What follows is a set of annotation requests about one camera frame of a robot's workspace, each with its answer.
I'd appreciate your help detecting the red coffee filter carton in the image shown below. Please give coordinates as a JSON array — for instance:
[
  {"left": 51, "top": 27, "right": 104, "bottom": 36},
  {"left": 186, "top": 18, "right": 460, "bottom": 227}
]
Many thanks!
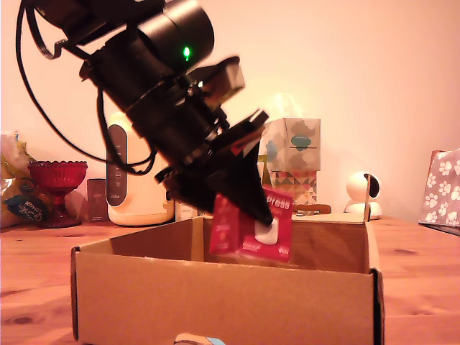
[{"left": 209, "top": 185, "right": 294, "bottom": 265}]

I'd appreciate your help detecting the triangle print tissue box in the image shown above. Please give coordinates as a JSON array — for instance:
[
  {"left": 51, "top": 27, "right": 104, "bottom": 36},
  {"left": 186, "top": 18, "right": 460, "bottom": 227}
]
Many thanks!
[{"left": 268, "top": 170, "right": 319, "bottom": 206}]

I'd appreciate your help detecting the cloud print tissue box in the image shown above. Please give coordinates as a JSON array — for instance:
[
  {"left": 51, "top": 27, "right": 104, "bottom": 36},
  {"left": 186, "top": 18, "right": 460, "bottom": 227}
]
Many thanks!
[{"left": 259, "top": 117, "right": 322, "bottom": 174}]

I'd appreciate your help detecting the small brown box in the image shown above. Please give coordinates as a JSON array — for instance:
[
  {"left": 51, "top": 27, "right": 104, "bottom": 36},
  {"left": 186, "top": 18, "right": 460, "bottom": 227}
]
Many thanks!
[{"left": 87, "top": 178, "right": 109, "bottom": 223}]

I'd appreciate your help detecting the open cardboard box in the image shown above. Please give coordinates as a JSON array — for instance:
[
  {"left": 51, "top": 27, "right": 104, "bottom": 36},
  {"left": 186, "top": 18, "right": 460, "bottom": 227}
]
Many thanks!
[{"left": 70, "top": 173, "right": 385, "bottom": 345}]

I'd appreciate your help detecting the white electric kettle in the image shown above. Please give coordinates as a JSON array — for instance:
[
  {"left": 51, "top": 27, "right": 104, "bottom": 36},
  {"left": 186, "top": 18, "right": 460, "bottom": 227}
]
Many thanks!
[{"left": 106, "top": 111, "right": 177, "bottom": 227}]

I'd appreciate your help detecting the flat brown wooden piece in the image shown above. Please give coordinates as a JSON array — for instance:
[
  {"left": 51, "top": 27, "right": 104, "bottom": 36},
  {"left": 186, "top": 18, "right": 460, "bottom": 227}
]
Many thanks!
[{"left": 291, "top": 203, "right": 333, "bottom": 217}]

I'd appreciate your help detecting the white tissue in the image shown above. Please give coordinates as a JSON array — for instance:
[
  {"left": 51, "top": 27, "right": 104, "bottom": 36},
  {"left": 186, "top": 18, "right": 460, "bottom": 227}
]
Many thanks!
[{"left": 267, "top": 93, "right": 307, "bottom": 120}]

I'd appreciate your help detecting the red glass footed bowl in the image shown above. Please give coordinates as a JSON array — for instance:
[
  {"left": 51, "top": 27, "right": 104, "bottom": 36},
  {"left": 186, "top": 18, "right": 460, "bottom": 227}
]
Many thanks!
[{"left": 27, "top": 160, "right": 88, "bottom": 229}]

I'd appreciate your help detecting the tan and blue object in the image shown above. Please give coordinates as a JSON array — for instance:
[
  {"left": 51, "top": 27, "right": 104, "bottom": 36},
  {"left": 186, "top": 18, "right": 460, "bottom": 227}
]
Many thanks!
[{"left": 175, "top": 333, "right": 226, "bottom": 345}]

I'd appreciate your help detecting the clear plastic food bag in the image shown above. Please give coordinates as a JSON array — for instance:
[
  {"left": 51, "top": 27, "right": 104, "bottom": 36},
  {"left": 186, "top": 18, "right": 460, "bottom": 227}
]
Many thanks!
[{"left": 0, "top": 129, "right": 51, "bottom": 229}]

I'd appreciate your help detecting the grey paw print bag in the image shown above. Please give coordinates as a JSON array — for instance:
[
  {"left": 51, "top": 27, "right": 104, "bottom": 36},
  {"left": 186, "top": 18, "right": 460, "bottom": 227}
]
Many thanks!
[{"left": 418, "top": 148, "right": 460, "bottom": 237}]

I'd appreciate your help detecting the thin black cable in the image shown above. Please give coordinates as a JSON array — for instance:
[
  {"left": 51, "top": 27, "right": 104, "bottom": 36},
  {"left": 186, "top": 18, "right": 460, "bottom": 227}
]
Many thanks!
[
  {"left": 96, "top": 88, "right": 157, "bottom": 178},
  {"left": 15, "top": 0, "right": 159, "bottom": 170}
]

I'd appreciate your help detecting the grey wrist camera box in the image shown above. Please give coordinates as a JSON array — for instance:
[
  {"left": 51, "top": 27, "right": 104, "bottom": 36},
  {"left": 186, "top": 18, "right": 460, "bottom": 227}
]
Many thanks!
[{"left": 190, "top": 55, "right": 247, "bottom": 109}]

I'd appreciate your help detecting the small white round camera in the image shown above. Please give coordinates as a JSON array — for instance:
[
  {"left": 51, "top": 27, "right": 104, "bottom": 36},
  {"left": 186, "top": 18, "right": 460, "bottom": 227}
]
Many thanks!
[{"left": 344, "top": 171, "right": 383, "bottom": 221}]

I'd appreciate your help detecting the flat black cable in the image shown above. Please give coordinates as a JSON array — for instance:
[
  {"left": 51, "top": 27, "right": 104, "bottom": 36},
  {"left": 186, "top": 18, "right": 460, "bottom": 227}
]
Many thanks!
[{"left": 25, "top": 3, "right": 95, "bottom": 61}]

